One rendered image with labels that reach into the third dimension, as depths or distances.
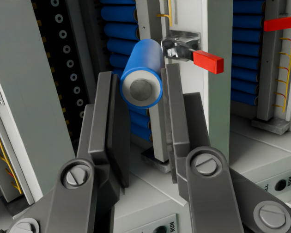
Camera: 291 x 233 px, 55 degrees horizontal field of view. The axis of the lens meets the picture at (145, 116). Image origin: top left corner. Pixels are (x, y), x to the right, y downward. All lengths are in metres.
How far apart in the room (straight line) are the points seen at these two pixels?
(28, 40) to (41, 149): 0.10
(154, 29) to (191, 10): 0.04
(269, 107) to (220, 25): 0.20
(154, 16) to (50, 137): 0.16
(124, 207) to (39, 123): 0.15
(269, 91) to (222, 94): 0.13
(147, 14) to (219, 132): 0.16
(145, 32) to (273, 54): 0.20
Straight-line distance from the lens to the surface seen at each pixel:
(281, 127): 0.47
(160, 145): 0.37
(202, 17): 0.29
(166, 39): 0.30
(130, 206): 0.36
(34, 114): 0.27
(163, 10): 0.31
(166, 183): 0.38
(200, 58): 0.25
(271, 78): 0.45
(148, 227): 0.38
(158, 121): 0.35
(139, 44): 0.16
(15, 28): 0.26
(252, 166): 0.42
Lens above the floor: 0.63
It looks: 14 degrees down
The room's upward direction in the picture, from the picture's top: 105 degrees counter-clockwise
